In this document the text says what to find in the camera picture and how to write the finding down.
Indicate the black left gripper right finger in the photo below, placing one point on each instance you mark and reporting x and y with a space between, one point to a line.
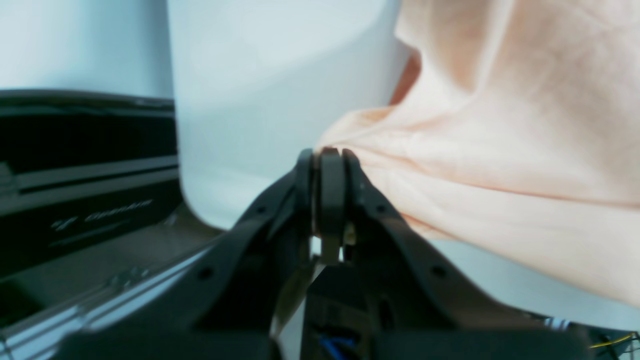
421 306

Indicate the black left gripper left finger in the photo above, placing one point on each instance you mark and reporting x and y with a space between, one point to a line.
222 308

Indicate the peach T-shirt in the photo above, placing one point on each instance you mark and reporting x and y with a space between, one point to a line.
520 135

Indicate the black equipment case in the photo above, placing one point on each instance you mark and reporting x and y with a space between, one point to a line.
78 168

